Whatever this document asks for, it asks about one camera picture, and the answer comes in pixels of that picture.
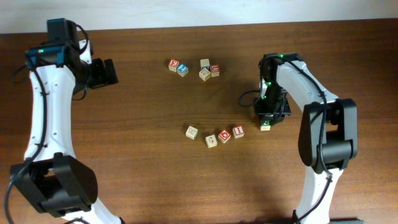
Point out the red number 1 block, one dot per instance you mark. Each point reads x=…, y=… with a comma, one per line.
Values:
x=238, y=131

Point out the cream block with red side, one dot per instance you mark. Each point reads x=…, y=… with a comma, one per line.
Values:
x=191, y=132

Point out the cream picture block middle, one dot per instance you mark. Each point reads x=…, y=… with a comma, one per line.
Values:
x=204, y=74

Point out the red number 3 block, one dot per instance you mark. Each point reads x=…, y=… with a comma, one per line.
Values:
x=173, y=65

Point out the blue number 2 block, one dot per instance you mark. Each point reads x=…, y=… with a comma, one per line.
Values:
x=182, y=69

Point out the green letter N block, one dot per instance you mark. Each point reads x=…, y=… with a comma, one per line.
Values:
x=265, y=126

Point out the cream picture block top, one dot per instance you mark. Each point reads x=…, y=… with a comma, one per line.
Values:
x=205, y=63

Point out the cream block with blue side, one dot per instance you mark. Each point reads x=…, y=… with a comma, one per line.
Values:
x=211, y=141

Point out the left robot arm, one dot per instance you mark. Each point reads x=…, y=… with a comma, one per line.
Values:
x=51, y=178

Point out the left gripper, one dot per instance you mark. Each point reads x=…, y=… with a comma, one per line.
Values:
x=104, y=78

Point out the cream picture block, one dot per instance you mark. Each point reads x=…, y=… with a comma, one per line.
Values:
x=205, y=63
x=204, y=74

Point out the red letter U block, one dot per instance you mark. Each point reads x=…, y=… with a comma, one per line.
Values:
x=215, y=70

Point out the red letter O block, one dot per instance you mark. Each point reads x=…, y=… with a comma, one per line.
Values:
x=224, y=136

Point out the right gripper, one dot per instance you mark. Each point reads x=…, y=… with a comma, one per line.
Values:
x=278, y=116

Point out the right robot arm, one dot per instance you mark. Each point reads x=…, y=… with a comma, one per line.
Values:
x=328, y=136

